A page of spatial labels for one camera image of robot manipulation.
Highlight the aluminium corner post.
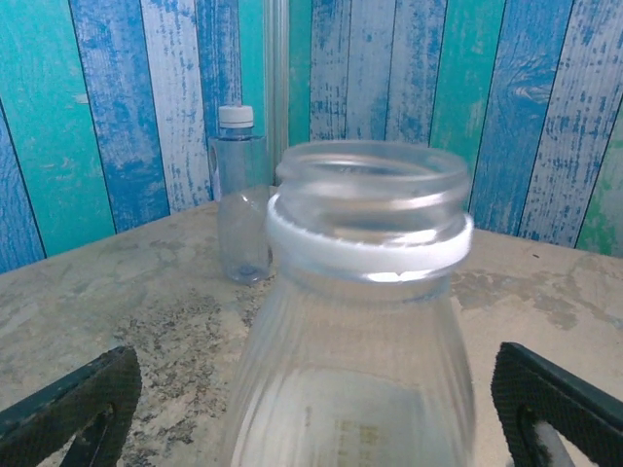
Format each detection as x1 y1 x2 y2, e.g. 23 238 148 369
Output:
262 0 292 189

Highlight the slim clear plastic bottle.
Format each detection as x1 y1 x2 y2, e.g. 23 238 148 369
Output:
207 125 274 285

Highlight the wide-mouth bottle yellow-green label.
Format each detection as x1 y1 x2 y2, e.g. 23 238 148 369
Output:
221 139 478 467

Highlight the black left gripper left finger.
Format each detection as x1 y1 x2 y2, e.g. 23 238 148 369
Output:
0 344 143 467

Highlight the small white ribbed cap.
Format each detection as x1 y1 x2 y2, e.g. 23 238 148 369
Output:
217 104 256 130

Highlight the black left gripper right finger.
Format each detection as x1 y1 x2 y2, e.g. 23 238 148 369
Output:
490 341 623 467

